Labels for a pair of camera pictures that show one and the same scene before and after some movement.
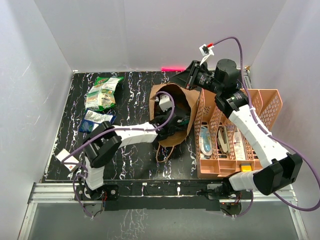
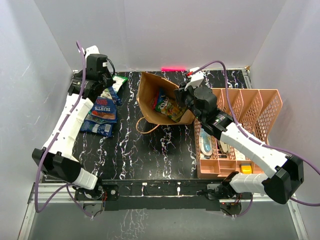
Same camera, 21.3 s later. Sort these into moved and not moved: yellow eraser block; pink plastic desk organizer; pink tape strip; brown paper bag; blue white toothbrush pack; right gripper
Moved: brown paper bag; right gripper
Not moved: blue white toothbrush pack; pink plastic desk organizer; yellow eraser block; pink tape strip
